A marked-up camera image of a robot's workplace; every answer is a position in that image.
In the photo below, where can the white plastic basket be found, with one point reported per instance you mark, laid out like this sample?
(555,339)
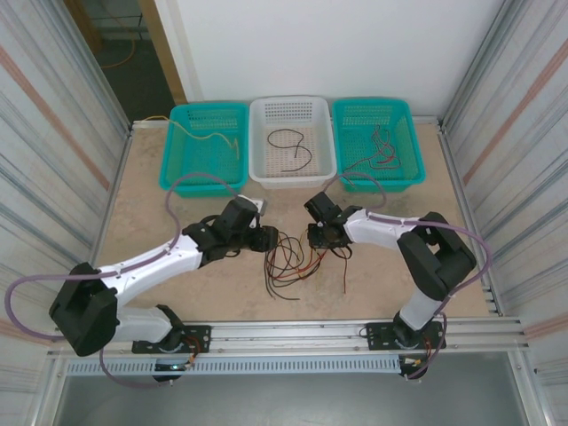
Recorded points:
(290,115)

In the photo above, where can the teal plastic basket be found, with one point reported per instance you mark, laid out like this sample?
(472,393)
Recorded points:
(377,111)
(204,173)

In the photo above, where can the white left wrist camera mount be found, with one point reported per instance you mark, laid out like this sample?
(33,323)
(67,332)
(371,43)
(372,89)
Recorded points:
(259,206)

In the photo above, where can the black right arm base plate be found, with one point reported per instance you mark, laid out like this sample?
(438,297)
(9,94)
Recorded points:
(377,333)

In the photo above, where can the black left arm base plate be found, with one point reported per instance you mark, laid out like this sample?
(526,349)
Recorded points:
(199,333)

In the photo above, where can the aluminium table edge rail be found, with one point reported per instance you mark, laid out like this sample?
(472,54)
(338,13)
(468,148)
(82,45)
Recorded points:
(120,160)
(447,151)

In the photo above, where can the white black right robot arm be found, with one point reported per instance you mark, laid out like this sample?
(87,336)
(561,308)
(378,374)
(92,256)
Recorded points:
(439,262)

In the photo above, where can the aluminium frame post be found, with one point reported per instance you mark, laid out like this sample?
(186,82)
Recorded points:
(49,390)
(532,390)

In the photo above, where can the wooden door frame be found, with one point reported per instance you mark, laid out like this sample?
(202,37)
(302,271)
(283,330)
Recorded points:
(164,53)

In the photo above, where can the long aluminium mounting rail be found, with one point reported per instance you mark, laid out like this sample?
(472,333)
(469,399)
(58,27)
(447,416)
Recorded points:
(288,337)

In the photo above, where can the wooden furniture leg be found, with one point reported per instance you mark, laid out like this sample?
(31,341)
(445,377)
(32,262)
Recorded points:
(91,26)

